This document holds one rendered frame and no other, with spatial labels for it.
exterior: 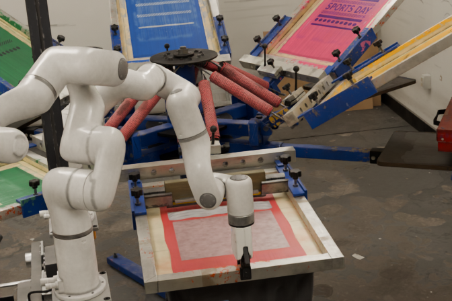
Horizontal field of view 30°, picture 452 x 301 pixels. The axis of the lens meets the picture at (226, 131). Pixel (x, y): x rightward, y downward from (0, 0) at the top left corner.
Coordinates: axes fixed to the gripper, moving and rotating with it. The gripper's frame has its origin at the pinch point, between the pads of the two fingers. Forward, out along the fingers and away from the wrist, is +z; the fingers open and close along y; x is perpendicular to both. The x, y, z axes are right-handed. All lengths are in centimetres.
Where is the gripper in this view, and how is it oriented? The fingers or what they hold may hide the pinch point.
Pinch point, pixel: (244, 269)
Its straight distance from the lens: 247.3
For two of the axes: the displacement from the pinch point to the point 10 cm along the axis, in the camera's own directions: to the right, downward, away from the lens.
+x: 9.9, -1.0, 1.3
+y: 1.5, 2.9, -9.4
